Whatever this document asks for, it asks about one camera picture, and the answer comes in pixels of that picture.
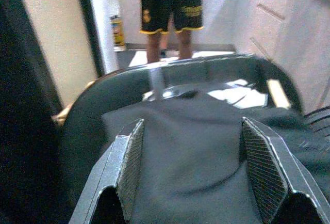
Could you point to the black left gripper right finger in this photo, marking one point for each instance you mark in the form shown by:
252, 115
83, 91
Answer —
273, 167

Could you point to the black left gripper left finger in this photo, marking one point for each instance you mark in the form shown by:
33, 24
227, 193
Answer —
123, 164

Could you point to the dark grey garment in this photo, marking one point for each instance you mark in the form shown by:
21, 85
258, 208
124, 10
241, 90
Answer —
190, 157

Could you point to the dark grey laundry basket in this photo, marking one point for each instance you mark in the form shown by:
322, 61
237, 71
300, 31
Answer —
108, 89

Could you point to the yellow labelled bottle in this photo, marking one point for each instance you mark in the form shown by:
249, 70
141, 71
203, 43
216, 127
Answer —
118, 31

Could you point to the person in black shorts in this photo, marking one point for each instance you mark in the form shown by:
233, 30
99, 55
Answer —
171, 9

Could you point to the dark door frame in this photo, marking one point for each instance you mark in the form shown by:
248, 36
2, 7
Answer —
89, 25

